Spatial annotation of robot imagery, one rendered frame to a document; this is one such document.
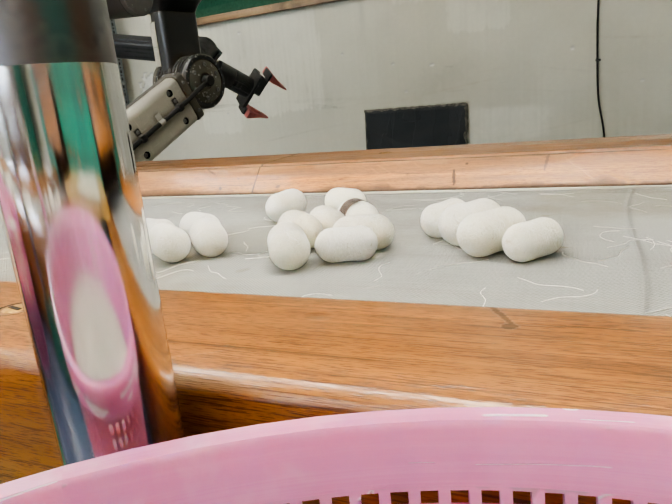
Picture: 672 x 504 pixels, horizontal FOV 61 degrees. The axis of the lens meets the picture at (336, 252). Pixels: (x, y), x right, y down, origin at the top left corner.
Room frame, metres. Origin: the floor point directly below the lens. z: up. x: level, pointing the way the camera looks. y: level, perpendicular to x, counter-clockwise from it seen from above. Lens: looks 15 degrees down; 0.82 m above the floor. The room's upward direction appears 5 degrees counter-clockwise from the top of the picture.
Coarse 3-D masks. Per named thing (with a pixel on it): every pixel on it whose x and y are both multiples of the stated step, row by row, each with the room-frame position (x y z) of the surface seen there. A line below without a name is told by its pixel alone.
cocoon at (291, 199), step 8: (280, 192) 0.39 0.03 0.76; (288, 192) 0.39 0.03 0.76; (296, 192) 0.39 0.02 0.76; (272, 200) 0.38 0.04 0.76; (280, 200) 0.38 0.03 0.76; (288, 200) 0.38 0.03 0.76; (296, 200) 0.39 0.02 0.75; (304, 200) 0.40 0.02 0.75; (272, 208) 0.38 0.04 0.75; (280, 208) 0.38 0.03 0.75; (288, 208) 0.38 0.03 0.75; (296, 208) 0.39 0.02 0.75; (304, 208) 0.40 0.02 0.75; (272, 216) 0.38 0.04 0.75; (280, 216) 0.38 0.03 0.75
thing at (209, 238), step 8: (200, 224) 0.31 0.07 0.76; (208, 224) 0.31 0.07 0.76; (216, 224) 0.31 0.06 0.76; (192, 232) 0.31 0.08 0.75; (200, 232) 0.30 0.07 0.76; (208, 232) 0.30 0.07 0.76; (216, 232) 0.30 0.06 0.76; (224, 232) 0.31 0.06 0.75; (192, 240) 0.31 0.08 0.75; (200, 240) 0.30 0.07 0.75; (208, 240) 0.30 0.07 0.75; (216, 240) 0.30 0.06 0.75; (224, 240) 0.30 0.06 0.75; (200, 248) 0.30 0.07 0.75; (208, 248) 0.30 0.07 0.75; (216, 248) 0.30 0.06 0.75; (224, 248) 0.31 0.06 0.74; (208, 256) 0.30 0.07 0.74
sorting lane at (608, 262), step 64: (384, 192) 0.46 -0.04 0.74; (448, 192) 0.44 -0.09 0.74; (512, 192) 0.42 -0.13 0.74; (576, 192) 0.39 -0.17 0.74; (640, 192) 0.38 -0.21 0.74; (0, 256) 0.36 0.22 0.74; (192, 256) 0.31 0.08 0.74; (256, 256) 0.30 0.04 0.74; (384, 256) 0.28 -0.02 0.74; (448, 256) 0.27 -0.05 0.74; (576, 256) 0.25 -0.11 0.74; (640, 256) 0.24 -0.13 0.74
